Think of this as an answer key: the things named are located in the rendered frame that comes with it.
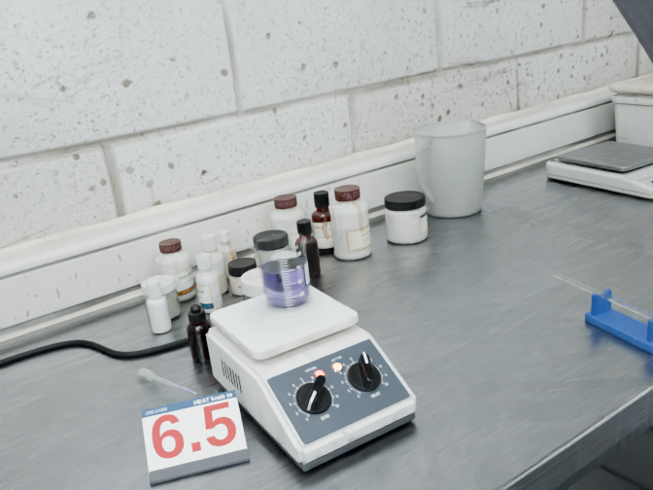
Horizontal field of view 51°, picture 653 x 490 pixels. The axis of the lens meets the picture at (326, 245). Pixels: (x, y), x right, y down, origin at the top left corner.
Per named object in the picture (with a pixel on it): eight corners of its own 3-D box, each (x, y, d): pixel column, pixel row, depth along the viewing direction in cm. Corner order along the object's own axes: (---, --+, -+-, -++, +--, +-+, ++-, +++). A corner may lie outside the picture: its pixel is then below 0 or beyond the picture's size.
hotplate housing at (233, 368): (421, 421, 66) (416, 347, 63) (302, 478, 60) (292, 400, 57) (305, 339, 84) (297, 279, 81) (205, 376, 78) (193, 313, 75)
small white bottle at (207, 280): (216, 302, 97) (207, 249, 95) (227, 308, 95) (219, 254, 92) (197, 309, 96) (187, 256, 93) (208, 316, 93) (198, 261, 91)
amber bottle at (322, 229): (314, 246, 115) (307, 190, 112) (337, 243, 115) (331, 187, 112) (316, 254, 111) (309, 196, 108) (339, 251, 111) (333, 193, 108)
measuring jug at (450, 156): (453, 232, 114) (449, 143, 109) (390, 223, 122) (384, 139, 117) (505, 201, 127) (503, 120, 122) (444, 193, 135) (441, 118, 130)
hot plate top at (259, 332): (363, 322, 69) (362, 314, 69) (257, 363, 64) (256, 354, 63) (304, 287, 79) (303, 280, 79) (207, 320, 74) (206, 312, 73)
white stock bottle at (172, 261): (156, 300, 100) (145, 245, 97) (179, 288, 104) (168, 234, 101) (181, 305, 98) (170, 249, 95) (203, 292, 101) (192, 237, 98)
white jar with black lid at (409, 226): (391, 247, 111) (387, 204, 108) (383, 233, 117) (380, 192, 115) (431, 241, 111) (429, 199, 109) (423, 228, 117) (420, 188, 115)
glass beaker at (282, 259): (304, 291, 77) (295, 223, 74) (321, 309, 72) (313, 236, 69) (253, 304, 75) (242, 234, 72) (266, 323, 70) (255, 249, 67)
